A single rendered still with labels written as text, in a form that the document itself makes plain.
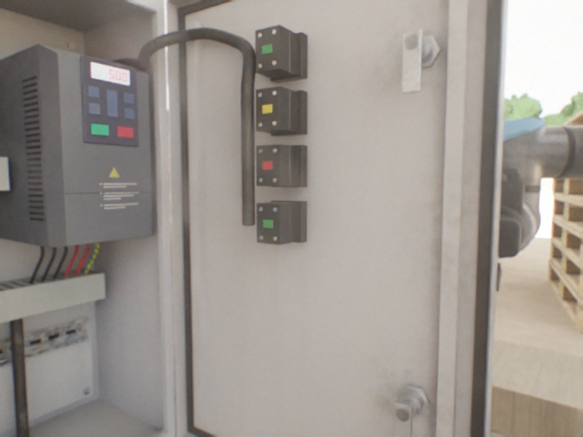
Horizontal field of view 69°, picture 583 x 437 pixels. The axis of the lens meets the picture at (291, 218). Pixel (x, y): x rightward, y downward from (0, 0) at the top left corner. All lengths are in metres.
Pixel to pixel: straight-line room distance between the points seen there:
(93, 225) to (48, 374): 0.29
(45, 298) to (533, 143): 0.76
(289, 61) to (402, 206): 0.19
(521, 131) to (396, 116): 0.38
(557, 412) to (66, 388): 1.36
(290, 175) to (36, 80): 0.31
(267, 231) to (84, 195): 0.22
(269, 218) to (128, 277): 0.31
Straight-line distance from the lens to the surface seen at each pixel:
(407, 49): 0.41
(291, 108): 0.46
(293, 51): 0.47
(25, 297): 0.65
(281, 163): 0.43
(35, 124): 0.58
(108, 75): 0.57
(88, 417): 0.79
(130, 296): 0.69
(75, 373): 0.78
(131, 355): 0.73
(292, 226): 0.45
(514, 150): 0.79
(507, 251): 0.58
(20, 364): 0.69
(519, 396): 1.64
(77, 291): 0.68
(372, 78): 0.45
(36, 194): 0.58
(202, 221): 0.57
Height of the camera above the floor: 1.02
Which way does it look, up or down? 5 degrees down
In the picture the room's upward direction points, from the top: straight up
